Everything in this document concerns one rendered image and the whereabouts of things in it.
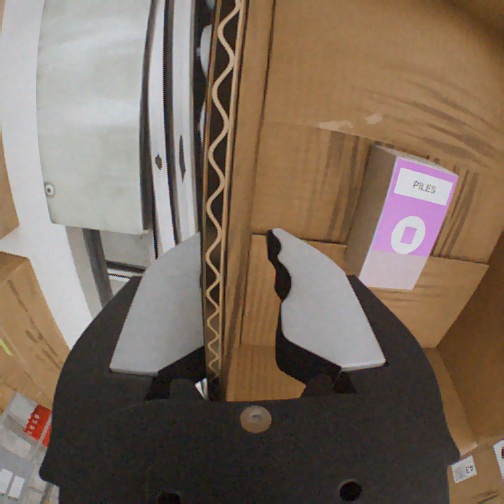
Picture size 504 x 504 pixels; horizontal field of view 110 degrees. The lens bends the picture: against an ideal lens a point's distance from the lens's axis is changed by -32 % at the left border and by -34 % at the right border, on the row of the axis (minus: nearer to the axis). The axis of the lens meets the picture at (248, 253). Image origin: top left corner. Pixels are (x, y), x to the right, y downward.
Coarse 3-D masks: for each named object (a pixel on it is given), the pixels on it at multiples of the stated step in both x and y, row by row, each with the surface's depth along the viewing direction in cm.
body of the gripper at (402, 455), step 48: (192, 384) 5; (96, 432) 4; (144, 432) 4; (192, 432) 4; (240, 432) 4; (288, 432) 4; (336, 432) 4; (384, 432) 4; (96, 480) 3; (144, 480) 3; (192, 480) 3; (240, 480) 3; (288, 480) 3; (336, 480) 3; (384, 480) 3; (432, 480) 3
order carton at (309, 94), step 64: (256, 0) 3; (320, 0) 12; (384, 0) 11; (448, 0) 9; (256, 64) 5; (320, 64) 14; (384, 64) 14; (448, 64) 12; (256, 128) 11; (320, 128) 17; (384, 128) 16; (448, 128) 15; (256, 192) 20; (320, 192) 20; (256, 256) 23; (448, 256) 22; (256, 320) 27; (448, 320) 26; (256, 384) 25; (448, 384) 24
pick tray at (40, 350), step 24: (0, 264) 24; (24, 264) 25; (0, 288) 21; (24, 288) 26; (0, 312) 21; (24, 312) 25; (48, 312) 31; (0, 336) 21; (24, 336) 25; (48, 336) 31; (0, 360) 36; (24, 360) 25; (48, 360) 30; (24, 384) 34; (48, 384) 29; (48, 408) 33
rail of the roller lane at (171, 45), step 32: (160, 0) 13; (192, 0) 13; (160, 32) 14; (192, 32) 15; (160, 64) 16; (192, 64) 16; (160, 96) 17; (192, 96) 18; (160, 128) 19; (192, 128) 19; (160, 160) 20; (192, 160) 20; (160, 192) 22; (192, 192) 22; (160, 224) 23; (192, 224) 23
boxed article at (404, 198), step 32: (384, 160) 15; (416, 160) 14; (384, 192) 15; (416, 192) 15; (448, 192) 14; (352, 224) 21; (384, 224) 16; (416, 224) 16; (352, 256) 20; (384, 256) 17; (416, 256) 17
